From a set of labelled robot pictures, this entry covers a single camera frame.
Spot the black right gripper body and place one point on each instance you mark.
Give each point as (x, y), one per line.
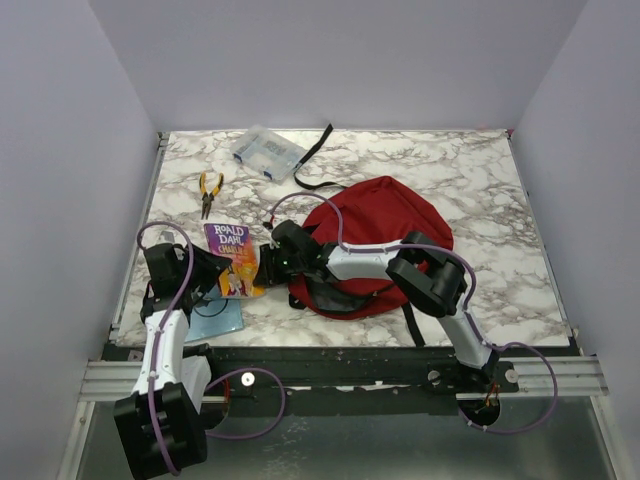
(277, 266)

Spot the orange yellow book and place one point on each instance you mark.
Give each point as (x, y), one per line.
(234, 242)

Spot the light blue notebook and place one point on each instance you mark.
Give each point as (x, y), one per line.
(214, 316)

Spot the red backpack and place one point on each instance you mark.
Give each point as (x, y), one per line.
(388, 177)

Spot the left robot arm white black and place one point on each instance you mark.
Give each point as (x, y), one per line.
(159, 423)

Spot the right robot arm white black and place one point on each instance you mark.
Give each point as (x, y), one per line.
(425, 275)

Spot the yellow black pliers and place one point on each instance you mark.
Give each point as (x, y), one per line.
(208, 195)

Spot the clear plastic organizer box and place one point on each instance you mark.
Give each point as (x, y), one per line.
(267, 153)

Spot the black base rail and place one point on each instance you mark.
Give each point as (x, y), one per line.
(350, 381)

